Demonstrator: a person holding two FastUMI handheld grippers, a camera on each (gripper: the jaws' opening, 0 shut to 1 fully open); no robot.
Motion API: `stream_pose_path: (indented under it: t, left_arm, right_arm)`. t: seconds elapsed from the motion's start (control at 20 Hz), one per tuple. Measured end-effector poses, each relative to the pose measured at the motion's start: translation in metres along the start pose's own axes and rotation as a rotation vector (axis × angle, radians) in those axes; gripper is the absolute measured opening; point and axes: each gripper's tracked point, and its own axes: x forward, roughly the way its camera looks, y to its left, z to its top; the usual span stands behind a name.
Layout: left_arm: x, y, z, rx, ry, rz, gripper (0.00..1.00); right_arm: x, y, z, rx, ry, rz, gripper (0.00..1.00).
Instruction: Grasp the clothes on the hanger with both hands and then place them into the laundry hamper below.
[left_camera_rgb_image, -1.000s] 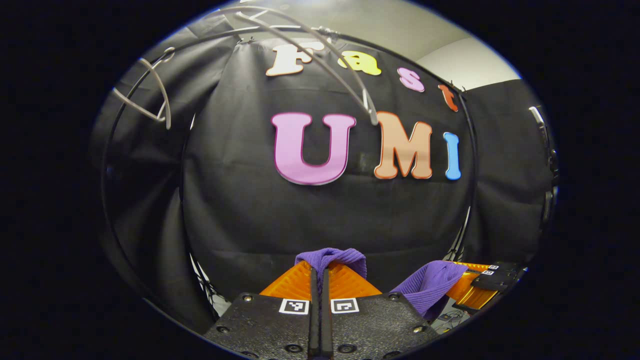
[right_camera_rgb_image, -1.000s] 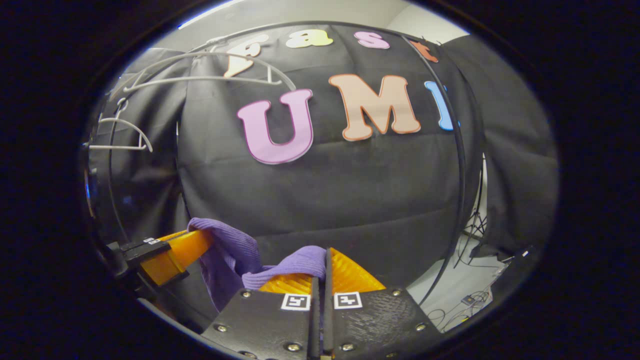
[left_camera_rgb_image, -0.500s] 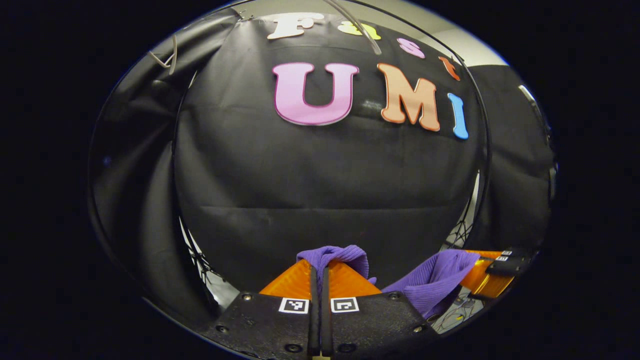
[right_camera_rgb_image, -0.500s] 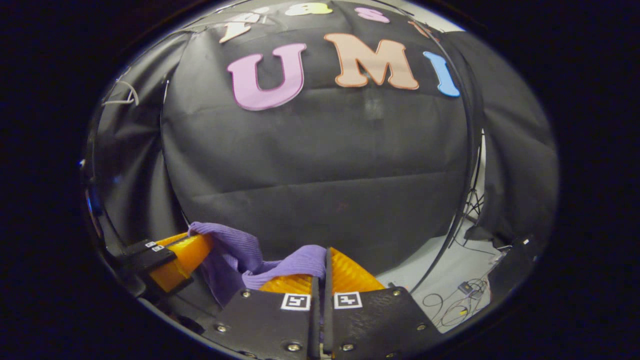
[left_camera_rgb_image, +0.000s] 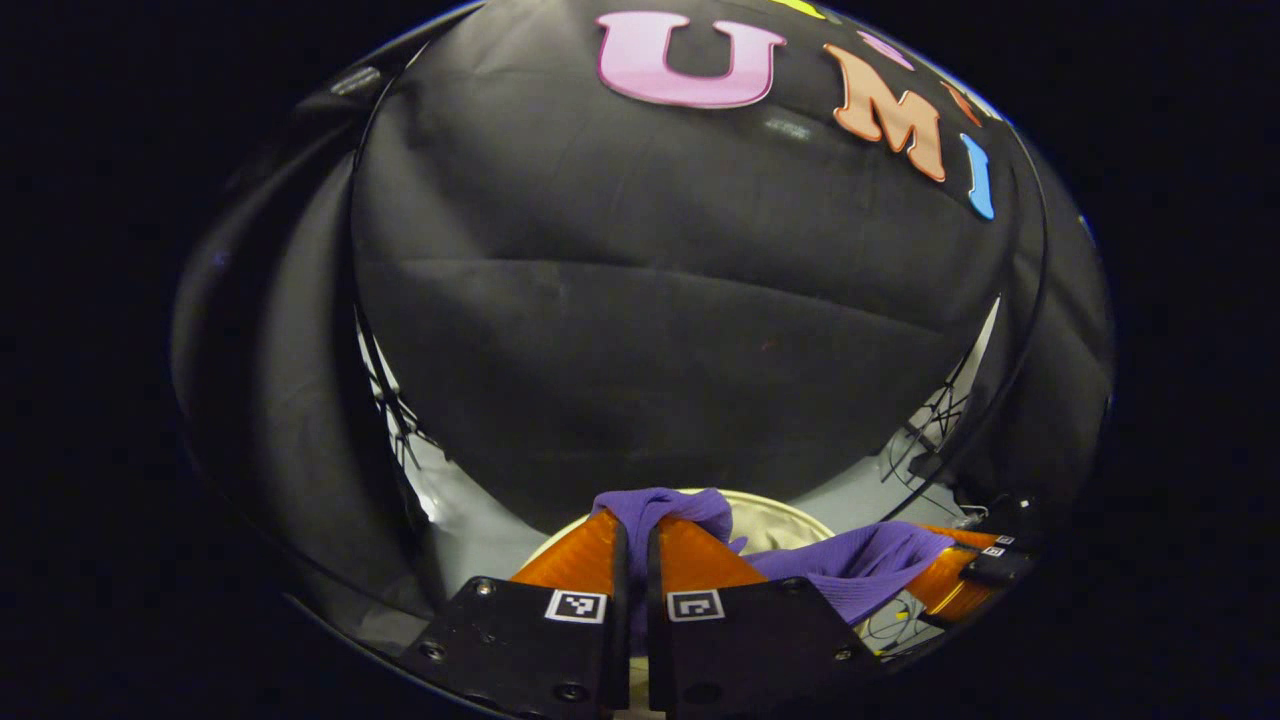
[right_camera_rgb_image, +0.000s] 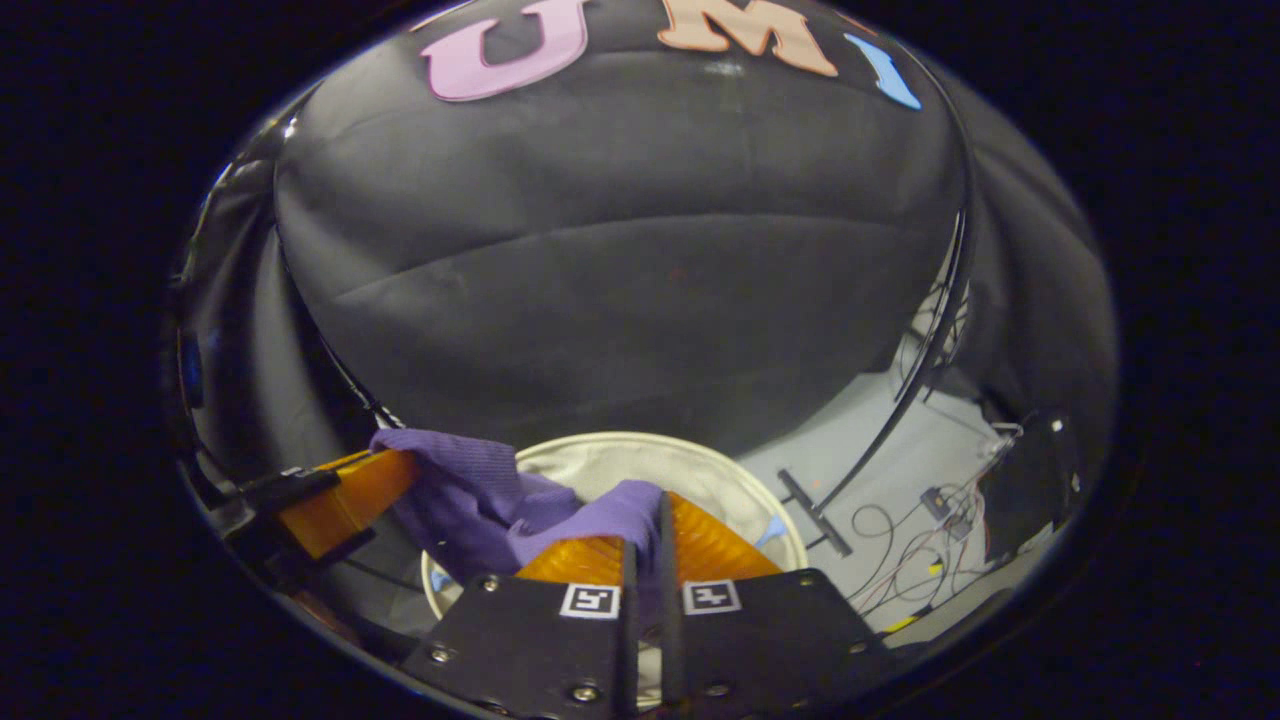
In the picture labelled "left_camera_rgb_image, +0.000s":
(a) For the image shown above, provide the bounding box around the cream laundry hamper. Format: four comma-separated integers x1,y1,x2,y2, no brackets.
520,488,916,661

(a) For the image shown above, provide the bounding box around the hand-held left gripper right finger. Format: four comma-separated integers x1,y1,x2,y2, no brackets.
645,515,883,720

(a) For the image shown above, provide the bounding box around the purple ribbed shirt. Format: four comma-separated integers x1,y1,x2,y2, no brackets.
590,487,956,626

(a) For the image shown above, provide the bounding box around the black clothes rack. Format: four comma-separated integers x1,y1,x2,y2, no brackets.
345,0,1051,526

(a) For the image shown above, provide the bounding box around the black tripod stand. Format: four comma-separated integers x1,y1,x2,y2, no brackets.
358,320,426,471
883,378,979,503

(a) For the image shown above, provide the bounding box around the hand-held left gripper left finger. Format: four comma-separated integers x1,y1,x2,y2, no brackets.
398,508,633,720

